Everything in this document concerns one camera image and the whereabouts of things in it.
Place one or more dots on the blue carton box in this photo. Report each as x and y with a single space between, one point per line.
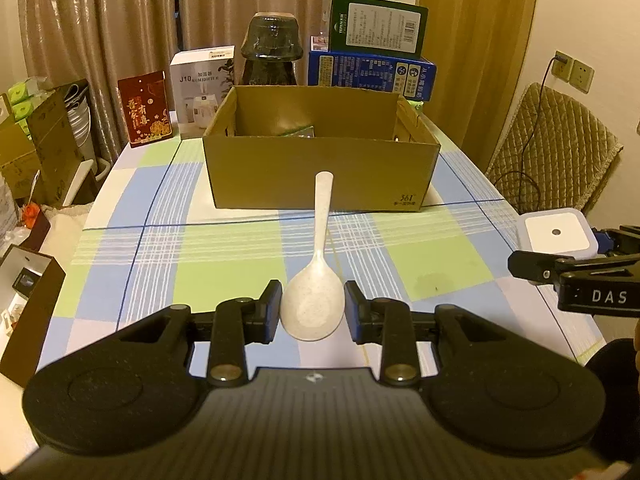
413 79

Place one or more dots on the brown cardboard box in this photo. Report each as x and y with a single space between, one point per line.
380 152

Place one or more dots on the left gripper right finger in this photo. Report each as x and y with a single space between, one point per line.
358 314

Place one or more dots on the beige curtain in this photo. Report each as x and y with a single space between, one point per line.
104 41

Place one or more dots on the checkered tablecloth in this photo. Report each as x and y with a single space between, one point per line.
154 238

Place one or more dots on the dark glass jar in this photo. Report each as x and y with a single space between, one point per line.
270 48

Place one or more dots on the green white long box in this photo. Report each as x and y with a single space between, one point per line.
306 132

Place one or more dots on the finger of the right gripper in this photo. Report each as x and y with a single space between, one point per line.
623 241
545 267

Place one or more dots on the white square night light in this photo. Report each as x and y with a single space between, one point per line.
564 232

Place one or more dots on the wall power socket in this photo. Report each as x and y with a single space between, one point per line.
578 74

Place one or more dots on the green tissue pack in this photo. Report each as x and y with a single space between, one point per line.
417 105

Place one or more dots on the dark green product box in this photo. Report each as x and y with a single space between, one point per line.
380 27

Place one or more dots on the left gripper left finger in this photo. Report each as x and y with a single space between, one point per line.
267 313

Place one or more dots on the white humidifier box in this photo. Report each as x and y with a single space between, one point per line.
200 81

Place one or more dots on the white plastic rice spoon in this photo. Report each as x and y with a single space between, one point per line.
312 304

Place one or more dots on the quilted beige chair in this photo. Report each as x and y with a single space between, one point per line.
556 154

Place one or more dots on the red gift box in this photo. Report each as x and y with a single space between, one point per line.
145 108

